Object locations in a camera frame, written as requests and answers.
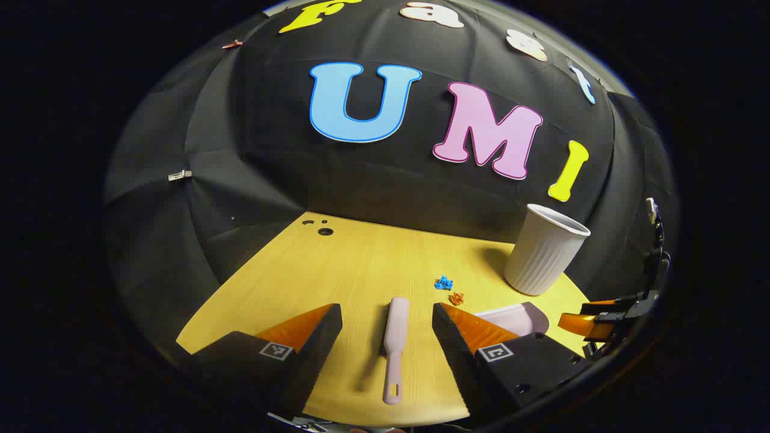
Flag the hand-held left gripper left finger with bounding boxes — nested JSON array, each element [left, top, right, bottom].
[[178, 304, 343, 417]]

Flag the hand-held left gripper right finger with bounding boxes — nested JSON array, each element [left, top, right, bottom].
[[432, 302, 594, 423]]

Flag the small pink broom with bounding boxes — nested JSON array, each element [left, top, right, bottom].
[[383, 297, 411, 405]]

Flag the pink dustpan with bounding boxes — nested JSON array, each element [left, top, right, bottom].
[[475, 302, 550, 336]]

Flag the white ribbed garbage bin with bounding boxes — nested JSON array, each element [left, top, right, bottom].
[[504, 204, 591, 296]]

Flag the yellow wooden desktop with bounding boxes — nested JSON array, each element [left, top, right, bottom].
[[176, 212, 593, 428]]

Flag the black backdrop cloth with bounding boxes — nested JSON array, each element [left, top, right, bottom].
[[102, 0, 682, 361]]

